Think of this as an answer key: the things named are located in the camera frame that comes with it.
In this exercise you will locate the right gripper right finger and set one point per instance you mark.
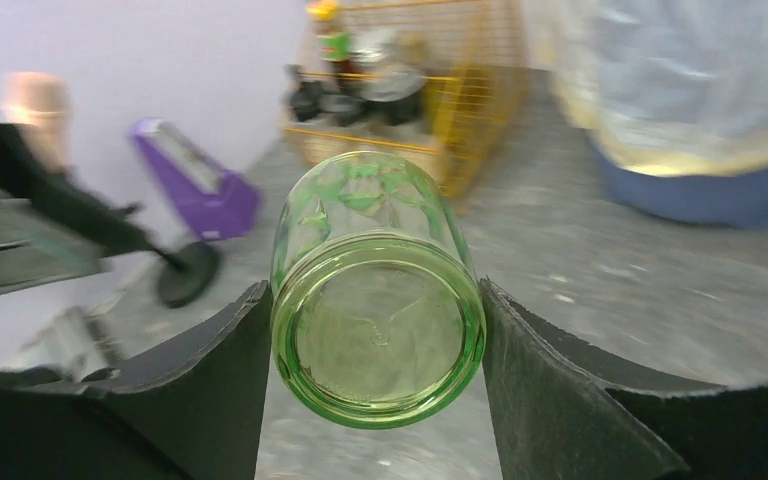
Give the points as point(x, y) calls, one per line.
point(563, 408)

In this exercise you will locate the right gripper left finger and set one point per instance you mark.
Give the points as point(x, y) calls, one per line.
point(188, 408)

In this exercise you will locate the green glass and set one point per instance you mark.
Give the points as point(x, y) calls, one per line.
point(377, 320)

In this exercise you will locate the black cap spice jar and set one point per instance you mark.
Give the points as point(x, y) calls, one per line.
point(304, 101)

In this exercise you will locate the red sauce bottle green label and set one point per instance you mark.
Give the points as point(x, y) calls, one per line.
point(334, 39)

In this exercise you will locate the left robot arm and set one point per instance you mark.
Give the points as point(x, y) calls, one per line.
point(51, 230)

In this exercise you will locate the purple box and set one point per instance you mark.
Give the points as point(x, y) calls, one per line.
point(214, 202)

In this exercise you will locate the bin with plastic liner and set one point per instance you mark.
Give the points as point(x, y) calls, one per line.
point(673, 96)

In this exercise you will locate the beige microphone on stand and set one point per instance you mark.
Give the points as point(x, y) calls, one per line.
point(37, 103)

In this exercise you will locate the yellow wire rack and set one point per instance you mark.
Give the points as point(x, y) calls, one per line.
point(473, 55)

